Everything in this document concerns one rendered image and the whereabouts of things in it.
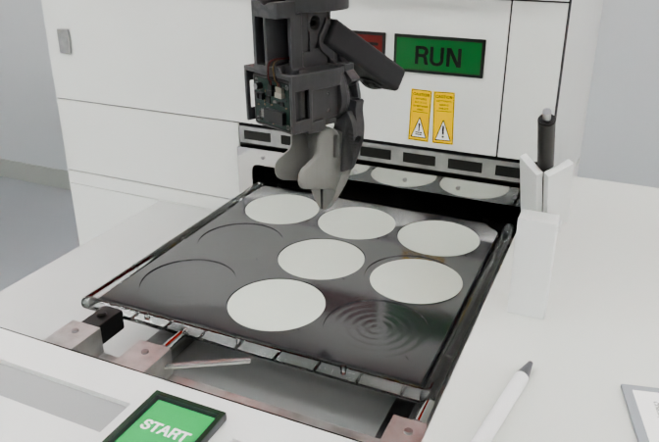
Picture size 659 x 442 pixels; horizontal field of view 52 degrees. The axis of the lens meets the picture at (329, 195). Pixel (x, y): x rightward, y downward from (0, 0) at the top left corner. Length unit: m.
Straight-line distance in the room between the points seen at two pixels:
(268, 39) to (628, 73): 1.87
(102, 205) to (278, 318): 0.65
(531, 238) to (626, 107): 1.87
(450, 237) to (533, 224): 0.31
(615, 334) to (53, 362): 0.43
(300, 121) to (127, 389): 0.26
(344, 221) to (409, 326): 0.25
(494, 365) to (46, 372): 0.32
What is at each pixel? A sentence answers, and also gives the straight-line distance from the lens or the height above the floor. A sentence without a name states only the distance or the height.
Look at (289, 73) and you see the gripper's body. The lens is 0.61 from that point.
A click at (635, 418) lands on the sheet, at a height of 0.97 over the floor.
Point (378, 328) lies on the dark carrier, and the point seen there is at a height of 0.90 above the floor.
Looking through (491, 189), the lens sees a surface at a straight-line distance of 0.91.
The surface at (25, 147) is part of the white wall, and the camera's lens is 3.74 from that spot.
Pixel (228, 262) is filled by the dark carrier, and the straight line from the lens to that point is 0.78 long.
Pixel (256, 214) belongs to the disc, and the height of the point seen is 0.90.
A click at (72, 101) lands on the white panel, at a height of 0.97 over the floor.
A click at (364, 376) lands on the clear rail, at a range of 0.60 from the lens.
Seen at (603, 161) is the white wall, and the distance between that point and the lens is 2.45.
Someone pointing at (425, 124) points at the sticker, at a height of 1.01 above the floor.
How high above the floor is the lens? 1.26
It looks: 22 degrees down
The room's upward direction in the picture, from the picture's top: straight up
